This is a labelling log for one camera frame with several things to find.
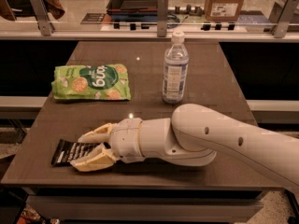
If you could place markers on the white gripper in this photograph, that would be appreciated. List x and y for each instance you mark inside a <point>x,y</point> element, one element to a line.
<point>126,137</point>

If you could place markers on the black rxbar chocolate wrapper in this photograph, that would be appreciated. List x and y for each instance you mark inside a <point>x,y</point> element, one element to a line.
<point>67,151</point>

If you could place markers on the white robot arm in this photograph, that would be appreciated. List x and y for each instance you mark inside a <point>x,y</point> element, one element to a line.
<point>192,136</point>

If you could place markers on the green snack bag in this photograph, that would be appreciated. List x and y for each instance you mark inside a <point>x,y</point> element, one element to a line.
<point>84,82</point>

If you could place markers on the clear water bottle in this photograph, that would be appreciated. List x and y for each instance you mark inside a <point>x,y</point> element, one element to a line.
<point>176,60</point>

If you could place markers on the cardboard box with label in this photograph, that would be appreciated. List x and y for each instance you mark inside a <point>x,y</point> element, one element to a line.
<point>222,10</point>

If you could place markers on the middle metal bracket post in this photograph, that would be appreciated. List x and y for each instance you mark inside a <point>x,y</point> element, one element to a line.
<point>162,18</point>

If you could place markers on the metal bracket post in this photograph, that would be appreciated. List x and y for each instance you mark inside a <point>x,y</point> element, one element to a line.
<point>42,18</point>
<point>281,17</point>
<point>162,18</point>

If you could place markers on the left metal bracket post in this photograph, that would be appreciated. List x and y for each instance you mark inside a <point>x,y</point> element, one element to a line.
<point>42,18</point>

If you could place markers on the right metal bracket post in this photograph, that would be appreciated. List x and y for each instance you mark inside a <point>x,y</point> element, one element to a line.
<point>281,17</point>

